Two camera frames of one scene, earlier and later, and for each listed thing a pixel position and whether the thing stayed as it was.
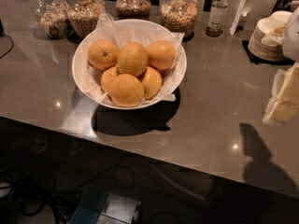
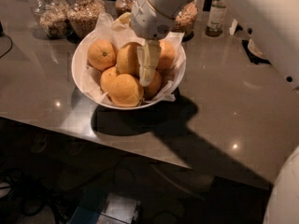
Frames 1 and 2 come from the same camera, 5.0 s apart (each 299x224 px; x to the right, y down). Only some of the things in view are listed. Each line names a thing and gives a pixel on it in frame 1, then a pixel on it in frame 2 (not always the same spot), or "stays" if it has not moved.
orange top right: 161,54 stays
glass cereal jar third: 133,4 stays
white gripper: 291,36 -> 146,21
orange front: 125,91 stays
